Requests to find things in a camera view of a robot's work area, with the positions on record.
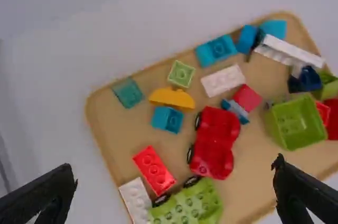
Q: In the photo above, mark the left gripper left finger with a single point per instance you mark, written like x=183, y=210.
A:
x=31, y=203

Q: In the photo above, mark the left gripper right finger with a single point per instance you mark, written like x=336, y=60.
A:
x=306, y=200

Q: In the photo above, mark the yellow toy brick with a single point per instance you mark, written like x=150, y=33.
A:
x=171, y=98

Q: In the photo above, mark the tan tray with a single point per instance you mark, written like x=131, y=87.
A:
x=251, y=155

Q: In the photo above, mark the large green hollow toy brick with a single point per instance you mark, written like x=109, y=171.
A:
x=295, y=121

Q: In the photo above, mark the red toy brick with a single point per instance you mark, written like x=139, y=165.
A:
x=154, y=167
x=322, y=113
x=248, y=97
x=333, y=121

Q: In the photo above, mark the white flat toy brick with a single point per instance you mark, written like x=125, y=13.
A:
x=223, y=80
x=134, y=197

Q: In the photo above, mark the red toy car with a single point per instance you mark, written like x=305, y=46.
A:
x=214, y=142

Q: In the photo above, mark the blue and grey toy brick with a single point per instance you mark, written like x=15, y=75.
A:
x=235, y=110

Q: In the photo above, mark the green toy car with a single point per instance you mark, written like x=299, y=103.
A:
x=190, y=205

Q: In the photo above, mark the dark blue toy brick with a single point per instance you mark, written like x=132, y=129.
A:
x=305, y=80

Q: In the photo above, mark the clear teal toy brick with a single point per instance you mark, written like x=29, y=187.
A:
x=128, y=92

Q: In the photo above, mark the long white slotted toy brick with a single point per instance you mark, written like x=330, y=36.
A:
x=287, y=49

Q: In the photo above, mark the cyan sloped toy brick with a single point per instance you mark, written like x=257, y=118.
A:
x=274, y=28

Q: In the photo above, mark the pale green toy brick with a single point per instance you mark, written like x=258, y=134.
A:
x=181, y=74

